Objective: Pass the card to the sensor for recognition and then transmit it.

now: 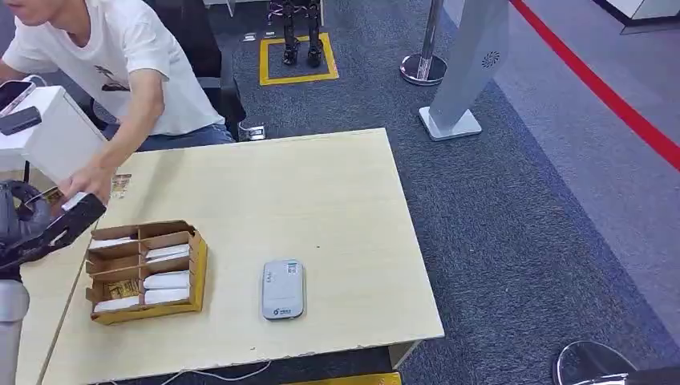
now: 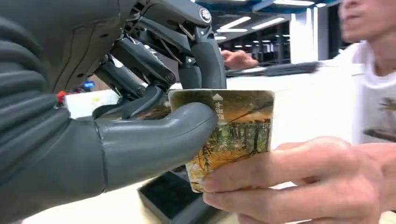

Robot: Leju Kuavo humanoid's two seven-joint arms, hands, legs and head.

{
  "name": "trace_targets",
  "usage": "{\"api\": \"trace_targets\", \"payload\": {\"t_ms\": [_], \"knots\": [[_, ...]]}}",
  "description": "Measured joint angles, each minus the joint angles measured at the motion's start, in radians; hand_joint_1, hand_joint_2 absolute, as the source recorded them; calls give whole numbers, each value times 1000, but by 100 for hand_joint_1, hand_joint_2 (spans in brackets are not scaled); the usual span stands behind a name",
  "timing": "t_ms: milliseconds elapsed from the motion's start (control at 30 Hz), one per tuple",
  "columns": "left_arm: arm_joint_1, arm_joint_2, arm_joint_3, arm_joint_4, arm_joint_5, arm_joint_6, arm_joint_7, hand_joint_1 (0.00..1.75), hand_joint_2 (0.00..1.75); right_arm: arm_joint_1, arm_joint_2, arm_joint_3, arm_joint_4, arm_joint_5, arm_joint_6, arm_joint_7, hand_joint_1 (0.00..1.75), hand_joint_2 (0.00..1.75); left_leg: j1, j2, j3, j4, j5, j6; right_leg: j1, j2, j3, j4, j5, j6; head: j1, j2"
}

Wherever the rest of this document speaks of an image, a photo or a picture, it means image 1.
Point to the grey sign stand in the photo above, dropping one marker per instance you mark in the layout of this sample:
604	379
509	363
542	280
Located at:
467	64

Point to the white cabinet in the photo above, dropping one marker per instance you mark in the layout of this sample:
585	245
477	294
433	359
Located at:
648	10

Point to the metal floor socket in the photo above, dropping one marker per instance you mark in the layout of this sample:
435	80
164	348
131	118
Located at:
252	132

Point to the yellow floor tape strip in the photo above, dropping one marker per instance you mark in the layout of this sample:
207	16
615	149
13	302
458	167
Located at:
345	379

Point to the white card stack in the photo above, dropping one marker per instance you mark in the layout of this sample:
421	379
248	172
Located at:
167	252
166	296
166	280
111	243
116	304

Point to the pink smartphone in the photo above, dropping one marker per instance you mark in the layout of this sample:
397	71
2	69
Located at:
11	94

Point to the chrome stanchion post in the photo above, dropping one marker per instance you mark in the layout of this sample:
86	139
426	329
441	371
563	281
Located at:
425	66

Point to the black office chair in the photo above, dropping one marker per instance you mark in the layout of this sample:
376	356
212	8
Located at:
207	58

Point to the person's left hand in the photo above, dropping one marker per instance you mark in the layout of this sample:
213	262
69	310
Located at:
87	183

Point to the black flat device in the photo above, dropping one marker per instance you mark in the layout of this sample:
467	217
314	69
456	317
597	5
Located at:
18	120

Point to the grey card reader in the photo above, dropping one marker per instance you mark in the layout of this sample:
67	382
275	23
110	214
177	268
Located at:
282	289

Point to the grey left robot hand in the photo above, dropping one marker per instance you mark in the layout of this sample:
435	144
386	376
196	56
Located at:
21	218

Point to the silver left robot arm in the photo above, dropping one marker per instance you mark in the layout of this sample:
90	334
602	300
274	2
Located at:
11	335

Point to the person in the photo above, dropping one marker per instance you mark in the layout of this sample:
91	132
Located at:
133	53

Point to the small metal floor plate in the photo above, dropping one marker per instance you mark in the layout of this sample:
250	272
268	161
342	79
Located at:
249	36
270	33

